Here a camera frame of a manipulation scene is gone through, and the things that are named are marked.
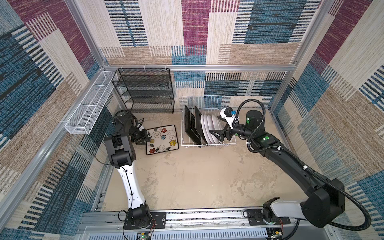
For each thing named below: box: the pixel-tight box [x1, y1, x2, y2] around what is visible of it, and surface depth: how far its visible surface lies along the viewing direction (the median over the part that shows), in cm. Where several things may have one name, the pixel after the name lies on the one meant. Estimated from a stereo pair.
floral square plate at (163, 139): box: [146, 124, 179, 155], surface depth 105 cm
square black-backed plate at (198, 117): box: [194, 106, 209, 148], surface depth 91 cm
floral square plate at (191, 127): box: [184, 105, 202, 148], surface depth 90 cm
